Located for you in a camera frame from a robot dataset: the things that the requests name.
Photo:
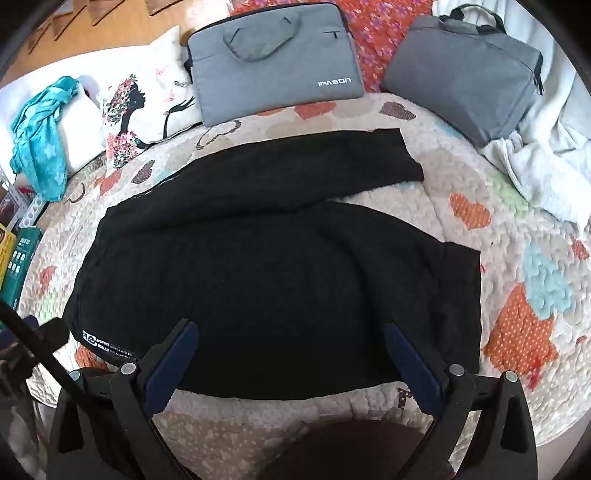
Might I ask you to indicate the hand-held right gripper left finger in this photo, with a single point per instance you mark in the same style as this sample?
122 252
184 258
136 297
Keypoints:
173 357

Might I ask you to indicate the green box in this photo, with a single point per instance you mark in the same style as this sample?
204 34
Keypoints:
25 267

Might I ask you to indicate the wooden chair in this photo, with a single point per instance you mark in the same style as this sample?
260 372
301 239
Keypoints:
69 18

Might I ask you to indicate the black pants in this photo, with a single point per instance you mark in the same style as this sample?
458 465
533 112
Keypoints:
277 286

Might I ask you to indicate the plain white pillow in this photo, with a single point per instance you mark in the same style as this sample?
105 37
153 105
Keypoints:
81 129

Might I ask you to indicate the white towel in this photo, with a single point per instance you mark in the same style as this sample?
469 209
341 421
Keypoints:
549 152

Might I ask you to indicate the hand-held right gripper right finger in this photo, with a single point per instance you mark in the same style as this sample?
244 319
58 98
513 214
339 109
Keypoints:
411 364

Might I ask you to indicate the white perforated metal rail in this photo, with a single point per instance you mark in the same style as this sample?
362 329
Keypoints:
31 212

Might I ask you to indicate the white pillow with silhouette print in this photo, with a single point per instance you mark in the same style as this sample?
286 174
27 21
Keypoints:
143 106

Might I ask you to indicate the white bedsheet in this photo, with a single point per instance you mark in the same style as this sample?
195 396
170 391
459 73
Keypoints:
60 69

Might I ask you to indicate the grey laptop bag white print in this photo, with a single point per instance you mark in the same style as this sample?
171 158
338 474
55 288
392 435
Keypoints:
272 60

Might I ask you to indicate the heart-print quilt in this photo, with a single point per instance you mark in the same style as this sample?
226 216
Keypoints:
508 258

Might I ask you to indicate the teal star-print cloth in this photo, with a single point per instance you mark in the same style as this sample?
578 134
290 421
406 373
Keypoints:
41 138

